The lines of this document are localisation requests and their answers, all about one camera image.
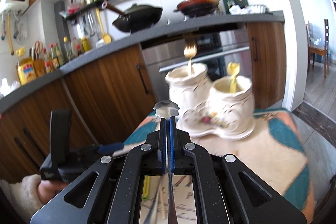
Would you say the yellow oil bottle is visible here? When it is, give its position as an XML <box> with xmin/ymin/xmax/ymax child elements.
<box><xmin>15</xmin><ymin>47</ymin><xmax>37</xmax><ymax>85</ymax></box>

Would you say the silver spoon yellow green handle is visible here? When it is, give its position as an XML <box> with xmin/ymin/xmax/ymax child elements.
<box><xmin>143</xmin><ymin>100</ymin><xmax>182</xmax><ymax>223</ymax></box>

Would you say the wall shelf with jars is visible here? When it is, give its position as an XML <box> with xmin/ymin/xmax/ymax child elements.
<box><xmin>58</xmin><ymin>0</ymin><xmax>104</xmax><ymax>20</ymax></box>

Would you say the stainless steel oven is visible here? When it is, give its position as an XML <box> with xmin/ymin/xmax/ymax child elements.
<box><xmin>141</xmin><ymin>29</ymin><xmax>253</xmax><ymax>100</ymax></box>

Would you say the black wok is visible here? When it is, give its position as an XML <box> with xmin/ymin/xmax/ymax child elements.
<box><xmin>101</xmin><ymin>1</ymin><xmax>163</xmax><ymax>34</ymax></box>

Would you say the wooden cabinet door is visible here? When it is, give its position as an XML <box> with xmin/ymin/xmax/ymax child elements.
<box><xmin>1</xmin><ymin>45</ymin><xmax>156</xmax><ymax>182</ymax></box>
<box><xmin>246</xmin><ymin>22</ymin><xmax>286</xmax><ymax>109</ymax></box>

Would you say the person's left hand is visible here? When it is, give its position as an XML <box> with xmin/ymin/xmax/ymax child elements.
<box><xmin>37</xmin><ymin>180</ymin><xmax>68</xmax><ymax>205</ymax></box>

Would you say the yellow plastic spoon in holder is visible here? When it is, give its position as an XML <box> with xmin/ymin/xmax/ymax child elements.
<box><xmin>227</xmin><ymin>62</ymin><xmax>240</xmax><ymax>94</ymax></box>

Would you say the grey kitchen countertop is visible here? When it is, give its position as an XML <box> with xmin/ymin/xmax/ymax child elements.
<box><xmin>1</xmin><ymin>11</ymin><xmax>285</xmax><ymax>114</ymax></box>

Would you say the right wooden cabinet door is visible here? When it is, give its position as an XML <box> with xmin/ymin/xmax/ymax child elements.
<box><xmin>246</xmin><ymin>22</ymin><xmax>286</xmax><ymax>109</ymax></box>

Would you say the white floral ceramic utensil holder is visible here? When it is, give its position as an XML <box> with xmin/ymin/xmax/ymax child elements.
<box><xmin>165</xmin><ymin>63</ymin><xmax>256</xmax><ymax>140</ymax></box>

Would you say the gold fork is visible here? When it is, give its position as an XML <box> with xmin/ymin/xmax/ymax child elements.
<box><xmin>183</xmin><ymin>33</ymin><xmax>197</xmax><ymax>76</ymax></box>

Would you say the horse print quilted mat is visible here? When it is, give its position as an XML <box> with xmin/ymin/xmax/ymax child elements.
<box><xmin>124</xmin><ymin>109</ymin><xmax>315</xmax><ymax>223</ymax></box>

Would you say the left wooden cabinet door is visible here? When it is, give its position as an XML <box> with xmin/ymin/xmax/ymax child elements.
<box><xmin>1</xmin><ymin>45</ymin><xmax>156</xmax><ymax>182</ymax></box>

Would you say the wooden dining chair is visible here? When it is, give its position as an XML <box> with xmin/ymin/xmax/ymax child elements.
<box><xmin>306</xmin><ymin>19</ymin><xmax>330</xmax><ymax>79</ymax></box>

